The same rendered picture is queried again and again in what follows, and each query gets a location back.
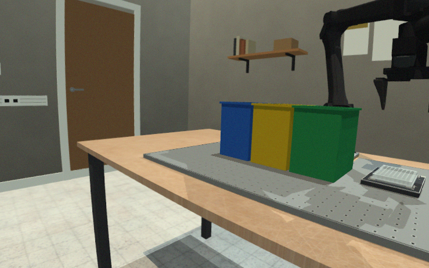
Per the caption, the white well plate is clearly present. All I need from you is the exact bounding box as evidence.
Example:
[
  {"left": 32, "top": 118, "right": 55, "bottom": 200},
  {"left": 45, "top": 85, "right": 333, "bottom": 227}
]
[{"left": 371, "top": 165, "right": 418, "bottom": 188}]

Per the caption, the yellow bin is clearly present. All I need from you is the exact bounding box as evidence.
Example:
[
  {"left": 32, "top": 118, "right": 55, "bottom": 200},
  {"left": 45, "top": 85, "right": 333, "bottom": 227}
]
[{"left": 250, "top": 103, "right": 300, "bottom": 171}]

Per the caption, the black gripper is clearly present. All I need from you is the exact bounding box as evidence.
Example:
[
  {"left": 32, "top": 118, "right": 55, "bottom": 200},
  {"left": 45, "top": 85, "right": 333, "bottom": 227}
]
[{"left": 373, "top": 67, "right": 429, "bottom": 110}]

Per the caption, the green bin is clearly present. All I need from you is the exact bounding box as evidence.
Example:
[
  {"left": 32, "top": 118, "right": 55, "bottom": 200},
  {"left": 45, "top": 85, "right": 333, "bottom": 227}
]
[{"left": 289, "top": 105, "right": 362, "bottom": 183}]

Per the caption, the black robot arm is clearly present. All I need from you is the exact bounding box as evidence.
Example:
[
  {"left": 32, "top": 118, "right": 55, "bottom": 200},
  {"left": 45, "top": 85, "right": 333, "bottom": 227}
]
[{"left": 319, "top": 0, "right": 429, "bottom": 107}]

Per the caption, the blue bin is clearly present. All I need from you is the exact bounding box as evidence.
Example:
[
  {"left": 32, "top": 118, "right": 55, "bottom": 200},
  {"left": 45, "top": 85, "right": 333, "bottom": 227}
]
[{"left": 219, "top": 102, "right": 254, "bottom": 161}]

